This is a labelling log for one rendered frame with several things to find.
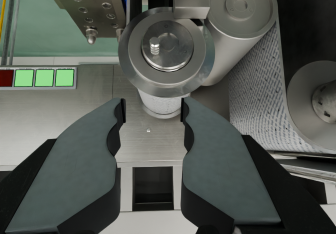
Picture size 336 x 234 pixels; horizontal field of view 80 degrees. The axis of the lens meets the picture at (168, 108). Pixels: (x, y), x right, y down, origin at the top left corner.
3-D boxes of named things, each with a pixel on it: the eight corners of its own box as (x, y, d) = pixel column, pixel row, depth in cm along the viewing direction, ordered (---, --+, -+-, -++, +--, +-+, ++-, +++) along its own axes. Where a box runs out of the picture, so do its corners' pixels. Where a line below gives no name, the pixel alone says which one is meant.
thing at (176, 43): (204, 50, 29) (160, 78, 28) (201, 56, 31) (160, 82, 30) (174, 10, 30) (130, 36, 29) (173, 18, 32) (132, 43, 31)
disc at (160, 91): (213, 7, 32) (217, 98, 30) (212, 9, 33) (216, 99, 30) (120, 4, 32) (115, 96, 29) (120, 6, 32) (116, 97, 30)
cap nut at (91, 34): (95, 28, 63) (95, 41, 62) (99, 34, 67) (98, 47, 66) (84, 28, 63) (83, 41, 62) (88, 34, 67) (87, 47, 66)
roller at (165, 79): (205, 12, 31) (207, 85, 29) (184, 72, 56) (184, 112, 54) (129, 10, 30) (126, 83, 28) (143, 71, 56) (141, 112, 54)
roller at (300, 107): (366, 60, 32) (384, 149, 30) (277, 96, 57) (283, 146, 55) (281, 60, 32) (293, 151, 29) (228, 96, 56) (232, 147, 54)
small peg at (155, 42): (152, 47, 25) (147, 38, 26) (152, 57, 28) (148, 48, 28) (162, 43, 26) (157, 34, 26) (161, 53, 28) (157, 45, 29)
